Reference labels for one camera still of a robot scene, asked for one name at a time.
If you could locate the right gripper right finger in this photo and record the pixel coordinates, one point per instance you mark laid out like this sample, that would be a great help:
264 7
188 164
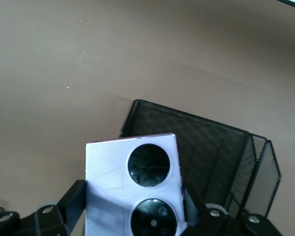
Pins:
211 221

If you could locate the lavender flip phone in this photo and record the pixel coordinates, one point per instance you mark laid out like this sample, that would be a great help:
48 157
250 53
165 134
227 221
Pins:
108 167

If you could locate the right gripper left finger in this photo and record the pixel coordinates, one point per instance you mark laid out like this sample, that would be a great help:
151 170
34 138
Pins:
51 221

